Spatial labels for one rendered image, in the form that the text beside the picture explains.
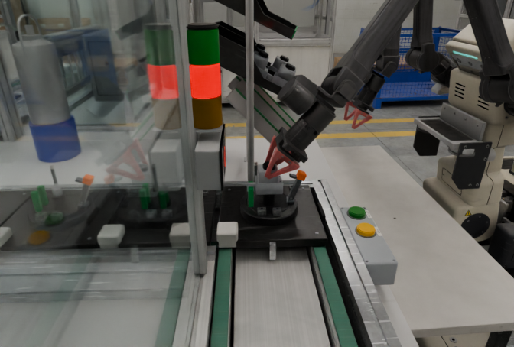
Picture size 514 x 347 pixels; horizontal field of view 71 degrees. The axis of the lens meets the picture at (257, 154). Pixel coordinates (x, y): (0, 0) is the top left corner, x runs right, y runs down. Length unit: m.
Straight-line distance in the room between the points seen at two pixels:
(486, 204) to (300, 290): 0.84
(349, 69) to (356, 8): 9.02
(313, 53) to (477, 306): 4.32
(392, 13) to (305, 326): 0.66
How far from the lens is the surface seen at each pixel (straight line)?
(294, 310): 0.74
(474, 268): 1.04
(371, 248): 0.83
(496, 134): 1.36
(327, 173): 1.33
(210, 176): 0.57
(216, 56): 0.56
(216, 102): 0.57
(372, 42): 0.85
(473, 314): 0.92
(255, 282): 0.78
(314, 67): 5.01
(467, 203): 1.41
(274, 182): 0.83
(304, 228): 0.84
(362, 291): 0.73
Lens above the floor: 1.46
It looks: 24 degrees down
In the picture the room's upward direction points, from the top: straight up
